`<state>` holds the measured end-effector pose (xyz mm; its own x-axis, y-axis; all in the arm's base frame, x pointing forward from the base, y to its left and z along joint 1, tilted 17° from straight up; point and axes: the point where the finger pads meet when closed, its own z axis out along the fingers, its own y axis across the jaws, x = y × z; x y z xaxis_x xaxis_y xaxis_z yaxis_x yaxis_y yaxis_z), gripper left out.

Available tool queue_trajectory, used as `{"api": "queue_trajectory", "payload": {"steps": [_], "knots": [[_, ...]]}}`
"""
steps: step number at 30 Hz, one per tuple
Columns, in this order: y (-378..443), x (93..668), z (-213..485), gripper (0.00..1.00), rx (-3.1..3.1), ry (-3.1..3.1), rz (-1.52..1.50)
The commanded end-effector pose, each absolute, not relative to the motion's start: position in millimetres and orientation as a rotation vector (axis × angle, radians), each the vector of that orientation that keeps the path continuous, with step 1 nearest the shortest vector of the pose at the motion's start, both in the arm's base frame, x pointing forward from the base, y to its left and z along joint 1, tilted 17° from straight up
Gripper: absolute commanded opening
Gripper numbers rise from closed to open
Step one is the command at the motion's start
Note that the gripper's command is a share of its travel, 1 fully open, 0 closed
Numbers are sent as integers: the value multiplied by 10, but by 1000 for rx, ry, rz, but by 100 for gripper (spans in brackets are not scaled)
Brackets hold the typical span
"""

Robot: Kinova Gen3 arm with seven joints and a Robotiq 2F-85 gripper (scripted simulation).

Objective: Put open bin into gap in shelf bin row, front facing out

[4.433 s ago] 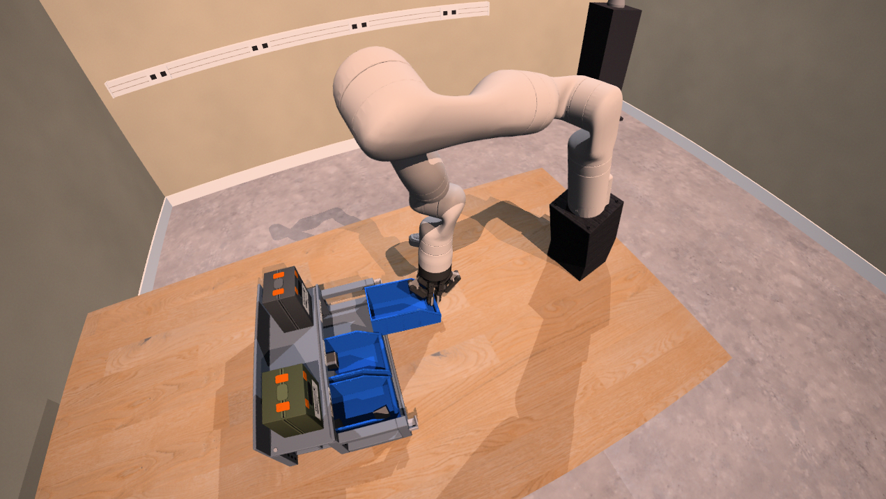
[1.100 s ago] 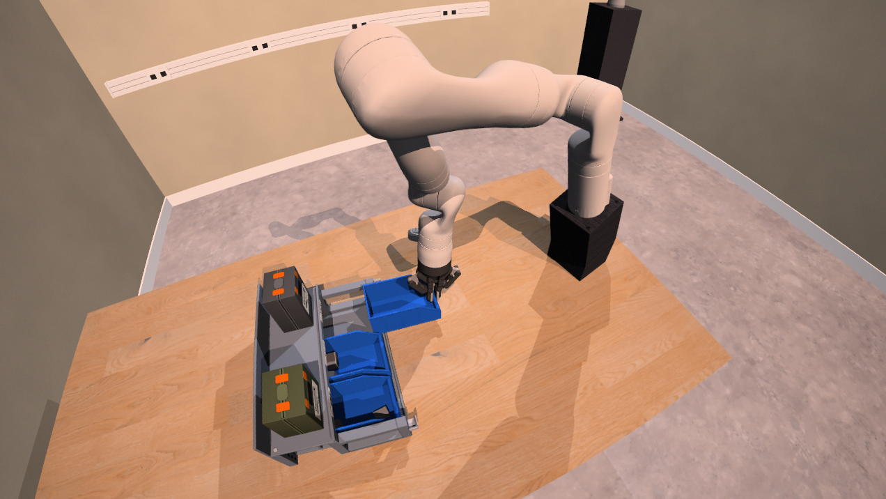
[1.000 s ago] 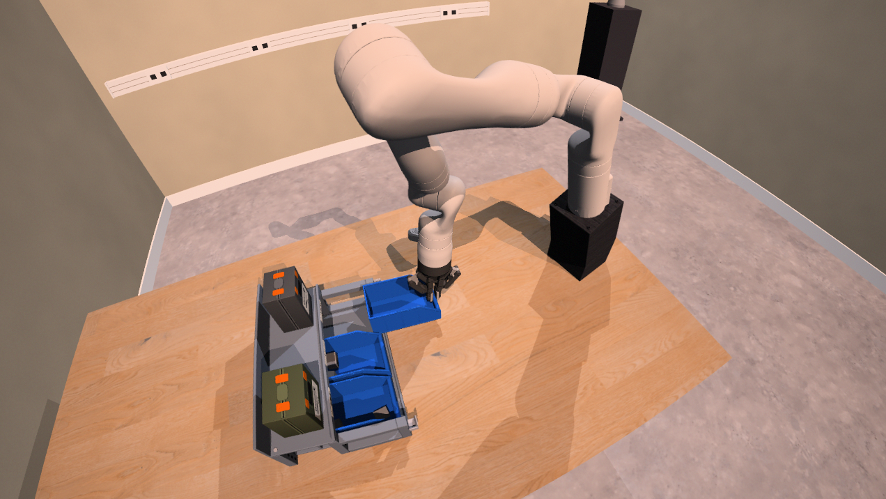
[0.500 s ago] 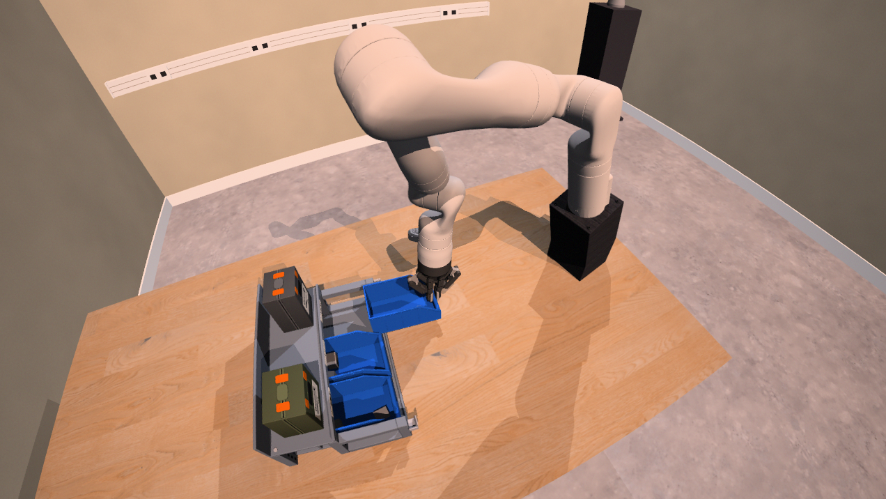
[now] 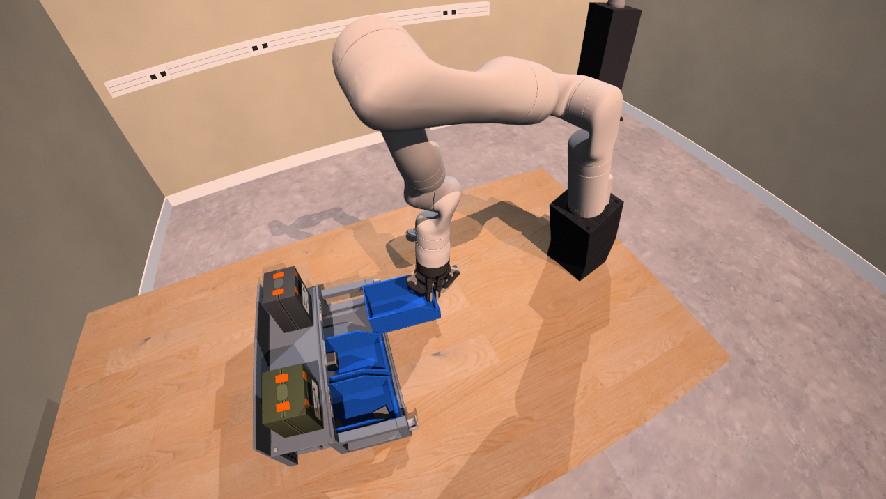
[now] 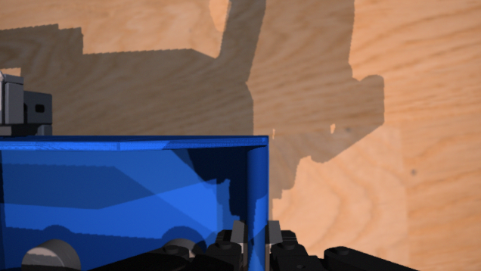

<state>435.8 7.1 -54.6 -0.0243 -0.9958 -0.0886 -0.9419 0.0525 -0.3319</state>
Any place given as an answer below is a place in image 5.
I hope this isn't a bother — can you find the blue bin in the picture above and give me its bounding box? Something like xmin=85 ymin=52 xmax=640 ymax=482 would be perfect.
xmin=324 ymin=330 xmax=391 ymax=383
xmin=362 ymin=275 xmax=440 ymax=334
xmin=329 ymin=375 xmax=401 ymax=433

